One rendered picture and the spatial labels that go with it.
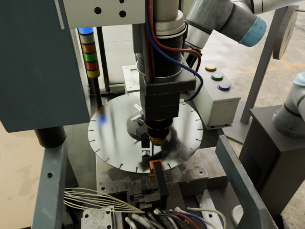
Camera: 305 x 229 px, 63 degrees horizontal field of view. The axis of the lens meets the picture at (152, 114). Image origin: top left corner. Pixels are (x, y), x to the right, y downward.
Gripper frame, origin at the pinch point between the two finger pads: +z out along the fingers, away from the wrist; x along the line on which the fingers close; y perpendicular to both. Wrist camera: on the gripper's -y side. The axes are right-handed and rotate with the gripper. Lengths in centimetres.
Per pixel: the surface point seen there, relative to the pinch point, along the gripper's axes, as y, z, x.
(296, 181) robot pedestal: 4, 12, 81
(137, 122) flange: 2.2, 5.2, -3.5
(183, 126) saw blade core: 6.1, 0.8, 8.4
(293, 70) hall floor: -138, -39, 215
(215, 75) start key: -21.0, -13.2, 30.9
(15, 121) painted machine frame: 29.0, -3.0, -33.6
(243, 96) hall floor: -116, 5, 148
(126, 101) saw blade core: -10.2, 4.6, -4.2
